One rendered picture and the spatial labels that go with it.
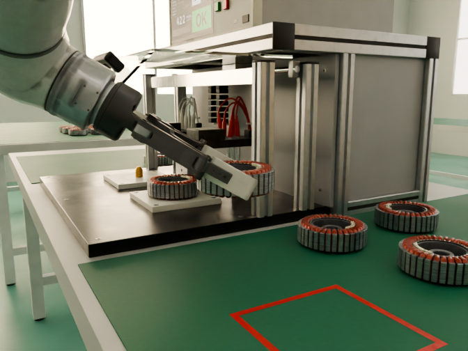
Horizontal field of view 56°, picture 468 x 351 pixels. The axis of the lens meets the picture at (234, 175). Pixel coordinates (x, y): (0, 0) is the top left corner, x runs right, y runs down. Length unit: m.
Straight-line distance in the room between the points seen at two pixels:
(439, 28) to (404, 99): 7.42
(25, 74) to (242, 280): 0.37
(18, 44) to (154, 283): 0.33
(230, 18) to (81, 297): 0.64
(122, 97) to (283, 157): 0.52
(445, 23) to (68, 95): 7.98
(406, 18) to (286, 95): 7.85
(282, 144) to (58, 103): 0.57
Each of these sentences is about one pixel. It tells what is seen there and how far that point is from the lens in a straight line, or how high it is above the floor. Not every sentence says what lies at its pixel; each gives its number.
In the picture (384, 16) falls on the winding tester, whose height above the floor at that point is 1.17.
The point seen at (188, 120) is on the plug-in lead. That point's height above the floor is 0.92.
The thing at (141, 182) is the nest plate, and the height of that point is 0.78.
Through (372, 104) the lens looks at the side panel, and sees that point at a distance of 0.96.
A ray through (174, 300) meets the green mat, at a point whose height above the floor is 0.75.
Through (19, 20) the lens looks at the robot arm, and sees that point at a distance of 0.50.
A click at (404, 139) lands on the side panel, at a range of 1.04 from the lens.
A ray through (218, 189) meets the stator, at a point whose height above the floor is 0.87.
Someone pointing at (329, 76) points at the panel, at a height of 1.03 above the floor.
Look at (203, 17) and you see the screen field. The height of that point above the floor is 1.17.
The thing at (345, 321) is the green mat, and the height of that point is 0.75.
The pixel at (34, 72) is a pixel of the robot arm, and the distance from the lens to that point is 0.57.
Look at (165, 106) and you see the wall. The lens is 5.97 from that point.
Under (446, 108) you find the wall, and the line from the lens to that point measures 8.22.
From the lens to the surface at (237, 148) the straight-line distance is 0.97.
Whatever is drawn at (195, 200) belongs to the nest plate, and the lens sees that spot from 0.89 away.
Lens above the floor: 0.99
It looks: 10 degrees down
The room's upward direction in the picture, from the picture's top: straight up
